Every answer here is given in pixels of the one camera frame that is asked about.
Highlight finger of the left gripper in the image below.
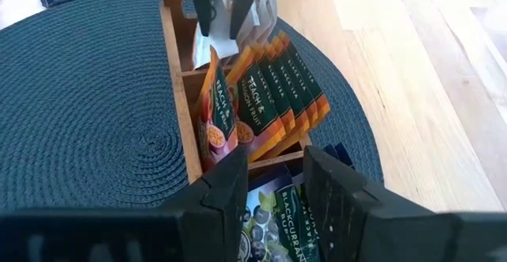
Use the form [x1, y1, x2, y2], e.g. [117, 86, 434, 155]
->
[186, 0, 218, 37]
[229, 0, 265, 40]

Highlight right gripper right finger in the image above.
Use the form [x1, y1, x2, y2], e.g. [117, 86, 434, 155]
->
[303, 146, 507, 262]

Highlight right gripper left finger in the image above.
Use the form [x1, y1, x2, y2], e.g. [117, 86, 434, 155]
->
[0, 146, 250, 262]

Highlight wooden three-compartment tea tray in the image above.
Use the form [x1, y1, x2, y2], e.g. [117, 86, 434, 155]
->
[160, 0, 314, 184]

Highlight round dark woven placemat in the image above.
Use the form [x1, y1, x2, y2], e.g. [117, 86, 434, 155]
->
[0, 0, 385, 211]

